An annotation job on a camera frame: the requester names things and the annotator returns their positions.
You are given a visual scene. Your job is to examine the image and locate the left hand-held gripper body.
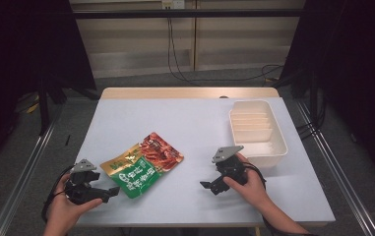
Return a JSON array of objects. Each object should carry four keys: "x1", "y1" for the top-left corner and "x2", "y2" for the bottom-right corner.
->
[{"x1": 64, "y1": 158, "x2": 111, "y2": 207}]

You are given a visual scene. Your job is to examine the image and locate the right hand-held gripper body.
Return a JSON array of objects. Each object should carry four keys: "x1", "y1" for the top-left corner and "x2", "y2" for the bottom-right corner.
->
[{"x1": 211, "y1": 145, "x2": 249, "y2": 192}]

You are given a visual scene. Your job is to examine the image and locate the green and red snack packet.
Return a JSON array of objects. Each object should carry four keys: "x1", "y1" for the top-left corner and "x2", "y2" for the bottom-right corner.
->
[{"x1": 99, "y1": 131, "x2": 185, "y2": 200}]

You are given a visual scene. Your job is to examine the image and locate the person's right hand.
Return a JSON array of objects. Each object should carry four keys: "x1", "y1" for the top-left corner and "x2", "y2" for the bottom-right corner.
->
[{"x1": 222, "y1": 152, "x2": 271, "y2": 211}]

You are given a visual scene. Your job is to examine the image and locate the person's left hand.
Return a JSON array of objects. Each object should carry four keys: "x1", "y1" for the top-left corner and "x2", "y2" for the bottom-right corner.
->
[{"x1": 45, "y1": 173, "x2": 104, "y2": 231}]

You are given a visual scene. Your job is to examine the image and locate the white plastic container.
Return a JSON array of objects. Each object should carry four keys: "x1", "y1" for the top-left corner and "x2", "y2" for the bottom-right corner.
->
[{"x1": 228, "y1": 99, "x2": 289, "y2": 169}]

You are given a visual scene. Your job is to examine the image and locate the pale table cover sheet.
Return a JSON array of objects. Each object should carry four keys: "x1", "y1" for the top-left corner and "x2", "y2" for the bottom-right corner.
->
[{"x1": 75, "y1": 96, "x2": 337, "y2": 228}]

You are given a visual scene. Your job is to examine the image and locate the black metal stand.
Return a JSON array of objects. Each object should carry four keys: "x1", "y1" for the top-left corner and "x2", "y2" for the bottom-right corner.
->
[
  {"x1": 37, "y1": 77, "x2": 51, "y2": 136},
  {"x1": 308, "y1": 73, "x2": 320, "y2": 130}
]

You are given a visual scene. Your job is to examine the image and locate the black curtain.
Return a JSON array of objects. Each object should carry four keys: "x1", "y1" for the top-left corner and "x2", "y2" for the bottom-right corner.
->
[
  {"x1": 0, "y1": 0, "x2": 97, "y2": 186},
  {"x1": 278, "y1": 0, "x2": 375, "y2": 185}
]

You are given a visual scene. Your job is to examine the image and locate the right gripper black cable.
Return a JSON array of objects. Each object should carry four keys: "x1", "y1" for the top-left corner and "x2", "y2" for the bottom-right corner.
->
[{"x1": 242, "y1": 161, "x2": 269, "y2": 192}]

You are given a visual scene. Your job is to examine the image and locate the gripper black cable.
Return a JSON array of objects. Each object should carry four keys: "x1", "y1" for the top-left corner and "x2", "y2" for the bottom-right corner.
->
[
  {"x1": 242, "y1": 161, "x2": 269, "y2": 192},
  {"x1": 40, "y1": 164, "x2": 75, "y2": 224}
]

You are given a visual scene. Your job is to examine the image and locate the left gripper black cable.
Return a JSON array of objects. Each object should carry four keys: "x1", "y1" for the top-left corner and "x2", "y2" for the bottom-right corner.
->
[{"x1": 40, "y1": 164, "x2": 75, "y2": 224}]

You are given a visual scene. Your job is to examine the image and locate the metal floor rail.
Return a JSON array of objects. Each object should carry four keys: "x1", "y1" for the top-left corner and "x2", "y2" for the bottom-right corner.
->
[
  {"x1": 296, "y1": 100, "x2": 375, "y2": 236},
  {"x1": 0, "y1": 122, "x2": 58, "y2": 236}
]

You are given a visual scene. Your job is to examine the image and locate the black wall cables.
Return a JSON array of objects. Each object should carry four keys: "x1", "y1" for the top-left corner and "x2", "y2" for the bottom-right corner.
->
[{"x1": 166, "y1": 7, "x2": 285, "y2": 88}]

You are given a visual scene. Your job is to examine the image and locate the black horizontal frame bar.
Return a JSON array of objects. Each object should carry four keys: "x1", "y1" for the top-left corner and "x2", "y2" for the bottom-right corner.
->
[{"x1": 72, "y1": 9, "x2": 306, "y2": 20}]

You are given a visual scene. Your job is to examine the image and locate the white wall socket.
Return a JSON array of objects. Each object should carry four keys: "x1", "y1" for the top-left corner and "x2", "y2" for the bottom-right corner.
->
[{"x1": 161, "y1": 0, "x2": 186, "y2": 10}]

